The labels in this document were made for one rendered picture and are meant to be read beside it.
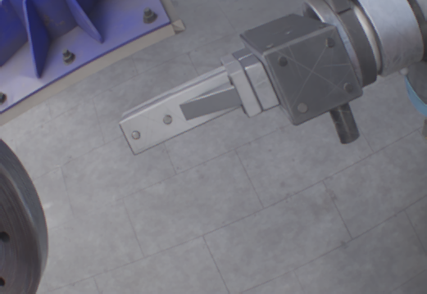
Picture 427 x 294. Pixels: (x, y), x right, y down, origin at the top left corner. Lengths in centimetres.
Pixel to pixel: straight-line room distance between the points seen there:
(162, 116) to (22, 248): 16
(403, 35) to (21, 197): 31
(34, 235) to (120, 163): 110
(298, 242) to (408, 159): 37
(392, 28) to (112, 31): 148
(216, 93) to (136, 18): 144
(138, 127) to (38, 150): 130
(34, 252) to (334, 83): 26
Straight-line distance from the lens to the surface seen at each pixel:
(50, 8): 180
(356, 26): 36
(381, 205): 133
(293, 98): 32
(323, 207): 133
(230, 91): 35
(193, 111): 36
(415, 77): 48
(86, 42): 180
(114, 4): 189
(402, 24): 37
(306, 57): 32
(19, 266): 44
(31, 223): 41
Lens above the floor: 122
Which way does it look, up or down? 58 degrees down
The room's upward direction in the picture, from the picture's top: 19 degrees counter-clockwise
